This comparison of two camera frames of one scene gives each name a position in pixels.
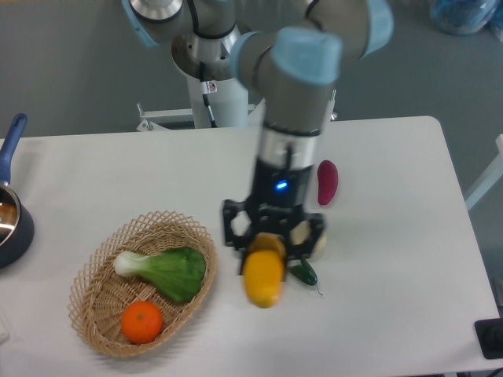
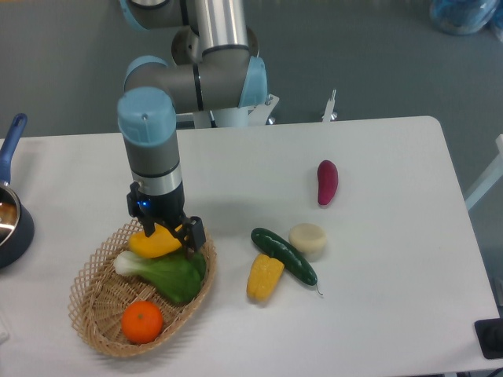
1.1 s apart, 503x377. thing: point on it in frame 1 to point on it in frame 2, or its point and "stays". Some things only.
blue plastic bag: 463,17 stays
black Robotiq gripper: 280,195 to 167,209
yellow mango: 264,269 to 162,242
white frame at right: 491,175 stays
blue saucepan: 16,221 stays
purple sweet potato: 328,177 stays
